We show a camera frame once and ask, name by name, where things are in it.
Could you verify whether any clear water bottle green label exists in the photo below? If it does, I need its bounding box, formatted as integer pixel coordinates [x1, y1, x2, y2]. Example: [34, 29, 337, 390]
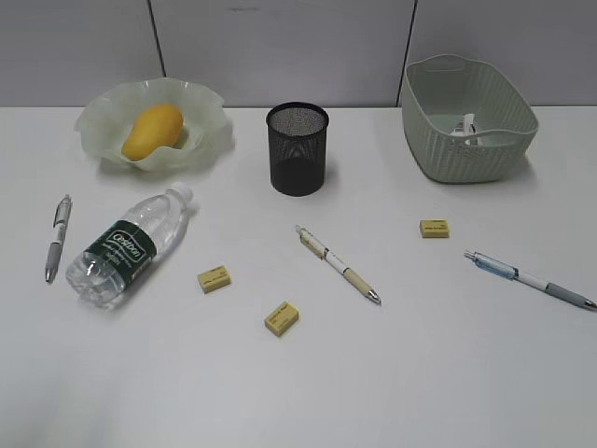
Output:
[65, 182, 194, 309]

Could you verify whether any pale green wavy glass plate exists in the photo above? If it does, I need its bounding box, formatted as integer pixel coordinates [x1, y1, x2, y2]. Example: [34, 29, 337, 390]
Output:
[75, 77, 231, 173]

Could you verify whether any yellow mango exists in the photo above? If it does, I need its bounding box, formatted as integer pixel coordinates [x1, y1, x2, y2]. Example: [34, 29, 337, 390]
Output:
[121, 104, 184, 161]

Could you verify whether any yellow eraser right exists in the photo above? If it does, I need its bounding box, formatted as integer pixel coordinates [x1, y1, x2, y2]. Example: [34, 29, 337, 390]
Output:
[420, 219, 450, 238]

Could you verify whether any black mesh pen holder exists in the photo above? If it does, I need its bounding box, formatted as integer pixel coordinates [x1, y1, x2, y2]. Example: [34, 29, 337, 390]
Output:
[266, 102, 329, 197]

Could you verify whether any yellow eraser left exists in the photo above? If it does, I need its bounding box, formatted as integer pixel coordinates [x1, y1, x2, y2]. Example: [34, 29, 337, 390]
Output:
[197, 265, 231, 294]

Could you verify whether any yellow eraser front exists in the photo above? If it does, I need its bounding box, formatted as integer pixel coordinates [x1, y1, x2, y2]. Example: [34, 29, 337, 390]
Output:
[264, 301, 299, 337]

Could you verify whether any yellow eraser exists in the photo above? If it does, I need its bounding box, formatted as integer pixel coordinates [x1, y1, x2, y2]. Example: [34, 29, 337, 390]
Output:
[420, 219, 450, 238]
[197, 265, 231, 294]
[264, 301, 299, 337]

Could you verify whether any white waste paper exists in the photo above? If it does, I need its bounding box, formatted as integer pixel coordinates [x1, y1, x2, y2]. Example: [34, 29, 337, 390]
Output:
[450, 113, 481, 146]

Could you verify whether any grey white pen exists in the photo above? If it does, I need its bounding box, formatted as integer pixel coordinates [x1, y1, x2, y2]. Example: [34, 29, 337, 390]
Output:
[45, 194, 73, 284]

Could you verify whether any light green plastic basket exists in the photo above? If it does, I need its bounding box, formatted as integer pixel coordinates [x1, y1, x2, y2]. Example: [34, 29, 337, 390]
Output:
[402, 54, 539, 184]

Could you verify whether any blue grey pen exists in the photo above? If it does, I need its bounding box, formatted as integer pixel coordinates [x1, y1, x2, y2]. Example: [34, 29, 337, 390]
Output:
[464, 250, 596, 312]

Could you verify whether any cream white pen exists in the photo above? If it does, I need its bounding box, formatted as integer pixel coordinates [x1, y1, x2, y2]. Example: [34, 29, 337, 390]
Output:
[295, 225, 382, 306]

